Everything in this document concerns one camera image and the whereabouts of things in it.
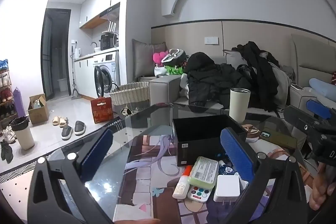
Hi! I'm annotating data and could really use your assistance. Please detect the printed anime mat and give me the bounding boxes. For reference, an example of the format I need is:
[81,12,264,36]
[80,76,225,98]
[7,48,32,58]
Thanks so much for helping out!
[115,132,315,224]

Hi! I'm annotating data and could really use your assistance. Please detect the purple yoga mat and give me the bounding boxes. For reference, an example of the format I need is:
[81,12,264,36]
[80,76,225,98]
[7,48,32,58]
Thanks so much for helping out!
[13,87,26,118]

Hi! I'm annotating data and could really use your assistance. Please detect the shoe rack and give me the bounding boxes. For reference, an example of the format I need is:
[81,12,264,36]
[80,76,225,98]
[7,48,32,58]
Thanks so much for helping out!
[0,60,16,135]

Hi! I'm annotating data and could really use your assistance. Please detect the garment steamer stand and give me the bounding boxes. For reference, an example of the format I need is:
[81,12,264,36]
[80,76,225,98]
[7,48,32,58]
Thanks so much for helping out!
[70,46,83,101]

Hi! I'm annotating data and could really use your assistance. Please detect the black box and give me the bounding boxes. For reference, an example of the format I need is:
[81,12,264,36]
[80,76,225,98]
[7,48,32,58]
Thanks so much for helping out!
[172,115,247,167]

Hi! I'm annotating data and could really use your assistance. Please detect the black shoes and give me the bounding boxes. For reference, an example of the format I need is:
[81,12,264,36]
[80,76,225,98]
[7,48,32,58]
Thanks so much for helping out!
[0,140,13,164]

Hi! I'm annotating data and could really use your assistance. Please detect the light blue cloth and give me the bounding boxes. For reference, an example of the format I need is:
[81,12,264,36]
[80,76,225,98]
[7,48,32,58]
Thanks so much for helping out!
[309,78,336,98]

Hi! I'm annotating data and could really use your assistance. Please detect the grey garment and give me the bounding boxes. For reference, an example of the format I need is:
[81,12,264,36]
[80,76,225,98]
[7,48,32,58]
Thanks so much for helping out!
[270,63,292,105]

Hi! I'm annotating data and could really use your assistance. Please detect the grey sofa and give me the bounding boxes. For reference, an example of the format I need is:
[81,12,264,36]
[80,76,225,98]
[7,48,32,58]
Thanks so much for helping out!
[139,74,336,119]

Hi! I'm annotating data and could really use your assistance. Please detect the white sneakers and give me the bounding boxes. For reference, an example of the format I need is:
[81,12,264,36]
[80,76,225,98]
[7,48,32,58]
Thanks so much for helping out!
[3,126,17,144]

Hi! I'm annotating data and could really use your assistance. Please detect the black white helmet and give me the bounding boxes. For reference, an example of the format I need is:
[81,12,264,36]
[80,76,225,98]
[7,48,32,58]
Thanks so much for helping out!
[161,49,187,65]

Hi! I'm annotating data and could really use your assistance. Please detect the grey pillow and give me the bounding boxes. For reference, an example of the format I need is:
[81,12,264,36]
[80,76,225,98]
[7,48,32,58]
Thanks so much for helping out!
[132,39,167,77]

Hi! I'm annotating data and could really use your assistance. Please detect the grey slipper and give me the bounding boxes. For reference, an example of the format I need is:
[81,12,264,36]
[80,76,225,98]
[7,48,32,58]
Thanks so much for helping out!
[74,120,86,135]
[61,124,74,140]

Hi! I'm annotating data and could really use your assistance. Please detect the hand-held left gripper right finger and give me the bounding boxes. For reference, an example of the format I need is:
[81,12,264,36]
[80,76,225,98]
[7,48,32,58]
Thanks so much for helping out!
[220,127,307,224]

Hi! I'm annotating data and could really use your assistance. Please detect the white washing machine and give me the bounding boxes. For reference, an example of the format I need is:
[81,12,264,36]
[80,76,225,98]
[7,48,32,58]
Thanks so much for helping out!
[93,51,121,98]

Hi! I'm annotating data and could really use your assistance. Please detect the black white patterned rug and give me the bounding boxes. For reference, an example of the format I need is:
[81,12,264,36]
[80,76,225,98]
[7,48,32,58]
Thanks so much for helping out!
[0,158,53,214]

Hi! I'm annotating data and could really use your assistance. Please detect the white bottle orange cap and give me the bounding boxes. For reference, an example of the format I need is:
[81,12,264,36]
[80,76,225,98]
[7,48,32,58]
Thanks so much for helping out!
[172,165,193,199]

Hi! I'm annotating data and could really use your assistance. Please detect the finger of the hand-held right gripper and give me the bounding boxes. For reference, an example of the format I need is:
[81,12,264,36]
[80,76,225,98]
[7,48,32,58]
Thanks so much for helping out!
[284,105,326,136]
[306,99,336,120]

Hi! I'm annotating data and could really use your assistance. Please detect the white charger adapter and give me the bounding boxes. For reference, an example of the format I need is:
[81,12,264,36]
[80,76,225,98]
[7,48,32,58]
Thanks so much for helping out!
[213,174,240,206]

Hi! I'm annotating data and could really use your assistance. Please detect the phone in green case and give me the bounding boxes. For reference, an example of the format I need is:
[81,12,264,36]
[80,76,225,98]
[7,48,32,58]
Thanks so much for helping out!
[260,130,298,151]

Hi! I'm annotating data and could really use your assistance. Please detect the beige trash bin black bag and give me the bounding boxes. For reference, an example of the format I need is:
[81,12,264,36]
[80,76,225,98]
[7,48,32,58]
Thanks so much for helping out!
[10,116,35,150]

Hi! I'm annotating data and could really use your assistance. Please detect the white plastic bag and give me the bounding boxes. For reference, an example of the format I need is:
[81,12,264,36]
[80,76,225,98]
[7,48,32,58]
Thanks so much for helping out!
[154,66,168,77]

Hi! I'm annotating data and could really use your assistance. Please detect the wicker laundry basket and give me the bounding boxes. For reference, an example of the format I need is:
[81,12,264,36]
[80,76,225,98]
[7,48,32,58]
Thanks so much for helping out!
[109,81,151,118]

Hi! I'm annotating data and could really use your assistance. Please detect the brown white sandal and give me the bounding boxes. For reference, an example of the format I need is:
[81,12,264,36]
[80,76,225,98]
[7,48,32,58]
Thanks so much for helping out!
[241,124,261,142]

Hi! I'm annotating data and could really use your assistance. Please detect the beige sofa cushion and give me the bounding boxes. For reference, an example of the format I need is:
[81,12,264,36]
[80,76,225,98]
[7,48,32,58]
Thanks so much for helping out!
[291,34,336,85]

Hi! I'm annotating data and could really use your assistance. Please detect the cardboard box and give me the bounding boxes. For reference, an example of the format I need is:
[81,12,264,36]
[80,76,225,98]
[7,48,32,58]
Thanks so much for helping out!
[28,93,50,125]

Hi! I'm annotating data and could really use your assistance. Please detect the person's right hand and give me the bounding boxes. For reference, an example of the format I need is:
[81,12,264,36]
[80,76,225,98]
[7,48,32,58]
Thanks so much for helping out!
[308,163,336,211]

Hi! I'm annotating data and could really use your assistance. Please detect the black framed door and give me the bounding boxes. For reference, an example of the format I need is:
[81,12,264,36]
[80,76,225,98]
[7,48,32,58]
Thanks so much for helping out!
[41,8,71,101]

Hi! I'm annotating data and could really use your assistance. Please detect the red gift box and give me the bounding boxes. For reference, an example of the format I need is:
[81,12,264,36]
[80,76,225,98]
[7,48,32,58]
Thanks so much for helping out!
[91,97,114,124]

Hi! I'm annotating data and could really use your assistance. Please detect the green bag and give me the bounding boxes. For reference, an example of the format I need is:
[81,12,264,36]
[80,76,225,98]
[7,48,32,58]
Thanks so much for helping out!
[165,65,184,75]

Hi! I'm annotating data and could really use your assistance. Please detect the pink plush toy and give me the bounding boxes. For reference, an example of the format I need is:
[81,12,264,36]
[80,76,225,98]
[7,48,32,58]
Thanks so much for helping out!
[153,51,168,65]

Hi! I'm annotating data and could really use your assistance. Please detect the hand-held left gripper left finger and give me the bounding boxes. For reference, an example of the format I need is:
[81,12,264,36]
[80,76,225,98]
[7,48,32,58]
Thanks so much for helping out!
[28,126,114,224]

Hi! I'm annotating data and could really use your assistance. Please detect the black puffer jacket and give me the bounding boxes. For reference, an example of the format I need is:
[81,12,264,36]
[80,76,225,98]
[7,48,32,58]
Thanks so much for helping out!
[187,52,252,106]

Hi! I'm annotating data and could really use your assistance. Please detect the cream tumbler cup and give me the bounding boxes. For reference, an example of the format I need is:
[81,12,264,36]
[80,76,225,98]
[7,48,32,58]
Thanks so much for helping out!
[230,88,251,123]

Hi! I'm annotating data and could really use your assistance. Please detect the white remote control coloured buttons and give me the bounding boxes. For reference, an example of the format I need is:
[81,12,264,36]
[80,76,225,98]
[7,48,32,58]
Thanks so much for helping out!
[188,185,213,203]

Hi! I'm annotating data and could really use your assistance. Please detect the black countertop oven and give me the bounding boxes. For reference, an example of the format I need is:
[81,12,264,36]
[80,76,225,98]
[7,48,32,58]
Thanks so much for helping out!
[100,34,118,51]

